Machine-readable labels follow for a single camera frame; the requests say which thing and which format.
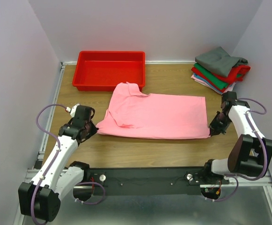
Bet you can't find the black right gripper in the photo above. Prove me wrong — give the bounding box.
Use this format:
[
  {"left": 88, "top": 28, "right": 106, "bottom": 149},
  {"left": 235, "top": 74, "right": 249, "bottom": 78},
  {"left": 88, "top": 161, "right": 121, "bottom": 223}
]
[{"left": 209, "top": 111, "right": 232, "bottom": 136}]

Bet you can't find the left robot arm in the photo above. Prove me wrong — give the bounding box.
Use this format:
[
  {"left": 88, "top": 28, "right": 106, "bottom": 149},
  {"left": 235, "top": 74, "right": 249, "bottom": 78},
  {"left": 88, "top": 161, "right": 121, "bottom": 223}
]
[{"left": 18, "top": 104, "right": 98, "bottom": 225}]

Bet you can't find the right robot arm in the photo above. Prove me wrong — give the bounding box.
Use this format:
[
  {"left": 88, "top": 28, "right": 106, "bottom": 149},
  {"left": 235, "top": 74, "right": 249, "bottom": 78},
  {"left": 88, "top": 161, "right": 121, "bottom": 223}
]
[{"left": 199, "top": 102, "right": 272, "bottom": 184}]

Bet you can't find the blue folded t shirt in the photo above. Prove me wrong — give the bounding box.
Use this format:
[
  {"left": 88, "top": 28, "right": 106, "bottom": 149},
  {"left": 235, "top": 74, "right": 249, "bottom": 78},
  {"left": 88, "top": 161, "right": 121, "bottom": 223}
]
[{"left": 192, "top": 73, "right": 219, "bottom": 91}]

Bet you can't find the white folded t shirt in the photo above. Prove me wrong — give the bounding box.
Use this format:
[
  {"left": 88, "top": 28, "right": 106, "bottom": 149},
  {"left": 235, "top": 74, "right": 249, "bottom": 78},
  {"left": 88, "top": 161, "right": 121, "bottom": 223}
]
[{"left": 222, "top": 83, "right": 236, "bottom": 94}]

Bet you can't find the green folded t shirt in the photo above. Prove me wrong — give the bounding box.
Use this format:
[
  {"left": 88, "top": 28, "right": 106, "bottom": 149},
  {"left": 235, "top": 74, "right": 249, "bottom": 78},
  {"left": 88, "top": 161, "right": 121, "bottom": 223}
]
[{"left": 191, "top": 63, "right": 243, "bottom": 90}]

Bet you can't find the red folded t shirt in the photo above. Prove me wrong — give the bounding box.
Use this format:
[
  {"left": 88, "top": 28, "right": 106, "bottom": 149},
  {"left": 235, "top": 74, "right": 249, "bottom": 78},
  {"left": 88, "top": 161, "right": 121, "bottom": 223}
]
[{"left": 191, "top": 64, "right": 251, "bottom": 93}]

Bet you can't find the light pink folded t shirt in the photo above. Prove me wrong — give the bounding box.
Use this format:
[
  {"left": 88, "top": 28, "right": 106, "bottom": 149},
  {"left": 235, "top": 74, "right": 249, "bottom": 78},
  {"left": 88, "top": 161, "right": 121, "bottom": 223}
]
[{"left": 191, "top": 74, "right": 234, "bottom": 95}]

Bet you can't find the red plastic tray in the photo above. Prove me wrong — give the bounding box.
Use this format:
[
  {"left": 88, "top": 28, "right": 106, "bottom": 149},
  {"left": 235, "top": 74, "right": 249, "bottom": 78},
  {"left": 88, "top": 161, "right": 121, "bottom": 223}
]
[{"left": 72, "top": 51, "right": 146, "bottom": 91}]

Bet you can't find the grey folded t shirt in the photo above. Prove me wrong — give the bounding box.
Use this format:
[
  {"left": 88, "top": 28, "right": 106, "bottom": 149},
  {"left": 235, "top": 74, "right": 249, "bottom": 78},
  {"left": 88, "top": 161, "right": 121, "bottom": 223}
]
[{"left": 195, "top": 47, "right": 248, "bottom": 77}]

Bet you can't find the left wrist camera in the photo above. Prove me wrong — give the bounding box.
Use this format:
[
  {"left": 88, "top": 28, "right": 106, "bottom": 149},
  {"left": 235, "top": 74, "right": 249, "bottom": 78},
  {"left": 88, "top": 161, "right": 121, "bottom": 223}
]
[{"left": 65, "top": 104, "right": 80, "bottom": 118}]

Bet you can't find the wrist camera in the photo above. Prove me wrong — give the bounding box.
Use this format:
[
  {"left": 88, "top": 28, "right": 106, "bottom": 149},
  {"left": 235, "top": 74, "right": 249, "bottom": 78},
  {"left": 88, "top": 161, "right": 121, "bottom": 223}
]
[
  {"left": 65, "top": 104, "right": 80, "bottom": 118},
  {"left": 221, "top": 91, "right": 237, "bottom": 110}
]

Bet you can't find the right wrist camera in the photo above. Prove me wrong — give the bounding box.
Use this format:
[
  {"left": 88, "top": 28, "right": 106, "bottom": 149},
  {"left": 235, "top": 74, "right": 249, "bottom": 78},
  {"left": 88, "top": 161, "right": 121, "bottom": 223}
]
[{"left": 221, "top": 91, "right": 237, "bottom": 110}]

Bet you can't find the aluminium frame rail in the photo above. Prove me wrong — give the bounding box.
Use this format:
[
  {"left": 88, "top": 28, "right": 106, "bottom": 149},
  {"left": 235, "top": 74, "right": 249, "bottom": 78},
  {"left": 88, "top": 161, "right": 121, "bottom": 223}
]
[{"left": 24, "top": 169, "right": 272, "bottom": 188}]

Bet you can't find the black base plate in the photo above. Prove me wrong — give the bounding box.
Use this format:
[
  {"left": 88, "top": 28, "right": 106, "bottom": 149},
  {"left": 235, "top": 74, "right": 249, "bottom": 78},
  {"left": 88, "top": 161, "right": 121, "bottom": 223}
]
[{"left": 63, "top": 166, "right": 230, "bottom": 197}]

